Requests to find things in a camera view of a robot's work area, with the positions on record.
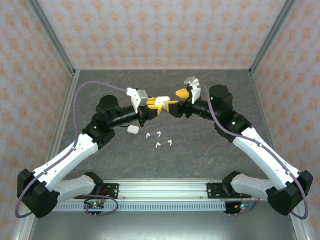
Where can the white earbud charging case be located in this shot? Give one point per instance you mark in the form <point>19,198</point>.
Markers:
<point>162,99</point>
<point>133,129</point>

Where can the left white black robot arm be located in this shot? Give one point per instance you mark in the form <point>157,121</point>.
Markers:
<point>65,160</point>

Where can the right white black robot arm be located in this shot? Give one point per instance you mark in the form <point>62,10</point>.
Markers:
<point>257,160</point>

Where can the small controller circuit board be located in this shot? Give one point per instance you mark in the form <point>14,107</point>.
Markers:
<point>94,205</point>
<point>237,207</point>

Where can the grey metal panel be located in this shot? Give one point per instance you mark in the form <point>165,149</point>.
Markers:
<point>162,227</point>

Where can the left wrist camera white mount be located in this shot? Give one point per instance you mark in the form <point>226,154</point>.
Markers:
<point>133,96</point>

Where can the aluminium table back rail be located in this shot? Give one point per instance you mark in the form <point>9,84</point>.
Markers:
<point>162,68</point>

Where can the aluminium table side rail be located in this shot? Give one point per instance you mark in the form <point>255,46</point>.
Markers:
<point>65,110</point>
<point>258,97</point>

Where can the aluminium frame post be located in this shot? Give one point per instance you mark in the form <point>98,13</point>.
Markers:
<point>53,37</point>
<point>271,37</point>

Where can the aluminium arm base rail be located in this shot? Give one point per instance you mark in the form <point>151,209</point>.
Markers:
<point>162,191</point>

